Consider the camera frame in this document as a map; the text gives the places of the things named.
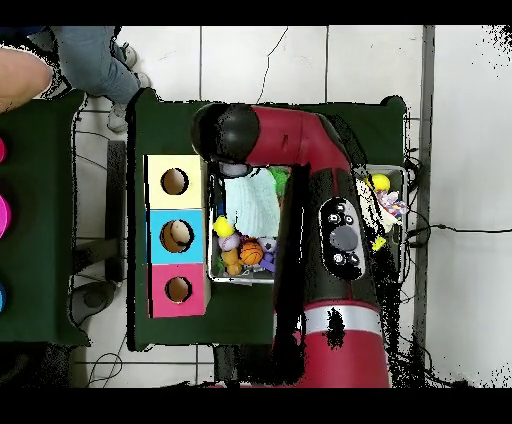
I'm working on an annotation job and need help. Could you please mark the green cloth side table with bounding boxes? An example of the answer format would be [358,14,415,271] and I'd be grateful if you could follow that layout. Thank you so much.
[0,89,89,347]

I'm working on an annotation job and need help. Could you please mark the orange toy basketball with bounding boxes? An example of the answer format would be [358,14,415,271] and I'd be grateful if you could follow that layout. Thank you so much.
[239,241,265,266]

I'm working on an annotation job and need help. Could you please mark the person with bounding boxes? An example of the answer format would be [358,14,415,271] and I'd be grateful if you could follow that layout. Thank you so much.
[0,26,153,133]

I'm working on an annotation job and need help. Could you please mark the yellow smiley face ball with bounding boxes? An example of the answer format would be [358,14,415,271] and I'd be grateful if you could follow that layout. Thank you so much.
[212,215,235,239]

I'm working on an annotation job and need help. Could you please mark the green spiky ball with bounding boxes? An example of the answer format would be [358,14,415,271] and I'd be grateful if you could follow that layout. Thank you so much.
[267,166,290,198]

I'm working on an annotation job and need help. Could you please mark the wooden box with three holes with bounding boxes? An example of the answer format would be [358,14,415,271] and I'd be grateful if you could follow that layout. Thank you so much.
[143,154,211,319]

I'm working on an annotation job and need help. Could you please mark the mint green knitted cloth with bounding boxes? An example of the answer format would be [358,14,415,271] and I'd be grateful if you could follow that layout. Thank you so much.
[223,169,283,239]

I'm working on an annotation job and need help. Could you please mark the black cable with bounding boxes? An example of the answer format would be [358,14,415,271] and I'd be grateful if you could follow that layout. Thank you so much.
[407,222,512,238]

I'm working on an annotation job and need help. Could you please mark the white ball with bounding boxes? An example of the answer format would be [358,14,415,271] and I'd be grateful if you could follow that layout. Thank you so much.
[170,221,193,245]

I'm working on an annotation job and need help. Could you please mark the shallow wire mesh bin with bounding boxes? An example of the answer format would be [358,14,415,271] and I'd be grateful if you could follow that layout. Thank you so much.
[207,163,405,287]

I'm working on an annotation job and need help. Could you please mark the cream knitted cloth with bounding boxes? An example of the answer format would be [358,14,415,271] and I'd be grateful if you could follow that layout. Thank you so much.
[358,185,387,241]

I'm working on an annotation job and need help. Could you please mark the plain yellow ball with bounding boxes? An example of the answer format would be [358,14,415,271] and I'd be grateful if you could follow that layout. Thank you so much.
[369,173,392,193]

